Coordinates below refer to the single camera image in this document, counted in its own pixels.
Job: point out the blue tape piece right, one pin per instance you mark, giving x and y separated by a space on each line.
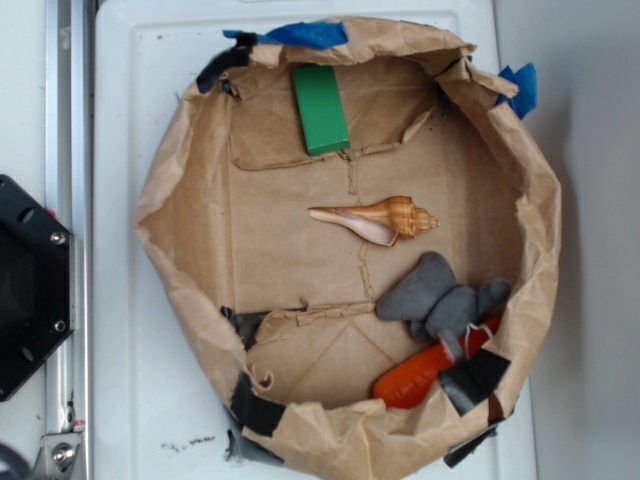
525 101

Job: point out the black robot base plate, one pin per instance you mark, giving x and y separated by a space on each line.
36 254

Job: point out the brown paper bag bin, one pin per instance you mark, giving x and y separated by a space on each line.
259 287

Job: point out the metal corner bracket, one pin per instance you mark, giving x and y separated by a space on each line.
60 457

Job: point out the black tape piece front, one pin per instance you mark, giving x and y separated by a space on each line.
260 415

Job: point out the black tape piece right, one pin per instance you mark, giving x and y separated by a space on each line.
472 381

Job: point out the green wooden block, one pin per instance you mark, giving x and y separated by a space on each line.
320 109

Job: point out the blue tape piece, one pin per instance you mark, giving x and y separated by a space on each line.
525 101
319 35

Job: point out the white plastic tray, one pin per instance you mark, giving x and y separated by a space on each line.
155 415

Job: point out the gray plush elephant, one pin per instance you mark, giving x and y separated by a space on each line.
437 306

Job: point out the orange plastic carrot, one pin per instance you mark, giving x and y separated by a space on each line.
407 384

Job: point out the blue tape piece top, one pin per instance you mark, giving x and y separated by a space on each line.
319 35

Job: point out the black tape piece top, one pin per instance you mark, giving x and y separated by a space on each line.
236 56

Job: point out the black tape piece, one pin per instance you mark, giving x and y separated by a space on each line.
472 381
260 415
236 56

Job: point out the orange spiral seashell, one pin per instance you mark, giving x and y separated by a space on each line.
382 223

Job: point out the aluminum frame rail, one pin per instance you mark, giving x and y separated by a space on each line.
69 142

